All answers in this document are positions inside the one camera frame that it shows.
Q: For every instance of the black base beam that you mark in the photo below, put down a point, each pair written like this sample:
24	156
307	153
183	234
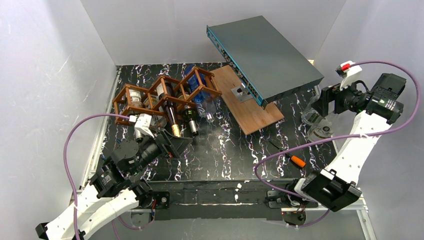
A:
223	199

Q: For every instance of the metal bracket on board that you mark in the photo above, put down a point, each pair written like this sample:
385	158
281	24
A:
241	93

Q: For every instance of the clear bottle white label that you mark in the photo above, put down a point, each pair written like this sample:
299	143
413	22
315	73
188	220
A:
320	130

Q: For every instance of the blue glass bottle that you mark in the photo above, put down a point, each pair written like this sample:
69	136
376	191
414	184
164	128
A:
204	102

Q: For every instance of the dark bottle black cap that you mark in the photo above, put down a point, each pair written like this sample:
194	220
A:
189	115

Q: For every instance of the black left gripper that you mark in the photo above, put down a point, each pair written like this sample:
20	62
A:
169	143

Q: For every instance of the wooden board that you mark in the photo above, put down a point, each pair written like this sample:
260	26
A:
248	114

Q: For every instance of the brown wooden wine rack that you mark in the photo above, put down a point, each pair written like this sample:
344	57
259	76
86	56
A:
122	102

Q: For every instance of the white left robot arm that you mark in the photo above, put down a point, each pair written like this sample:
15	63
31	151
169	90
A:
116	188

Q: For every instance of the clear glass bottle dark label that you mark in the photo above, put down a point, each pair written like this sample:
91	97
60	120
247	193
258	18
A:
309	115

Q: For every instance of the green bottle silver cap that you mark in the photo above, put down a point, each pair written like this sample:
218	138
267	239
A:
135	98

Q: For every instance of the teal network switch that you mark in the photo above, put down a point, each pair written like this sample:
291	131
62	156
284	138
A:
267	64

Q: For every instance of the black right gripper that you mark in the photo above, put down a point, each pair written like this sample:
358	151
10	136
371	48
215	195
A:
330	99

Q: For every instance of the orange handled screwdriver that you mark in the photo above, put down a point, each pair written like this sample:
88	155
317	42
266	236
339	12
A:
296	160

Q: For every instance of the dark bottle gold cap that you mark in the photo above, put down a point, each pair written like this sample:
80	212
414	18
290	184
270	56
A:
169	107

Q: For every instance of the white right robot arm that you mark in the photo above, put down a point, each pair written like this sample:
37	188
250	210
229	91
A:
335	186

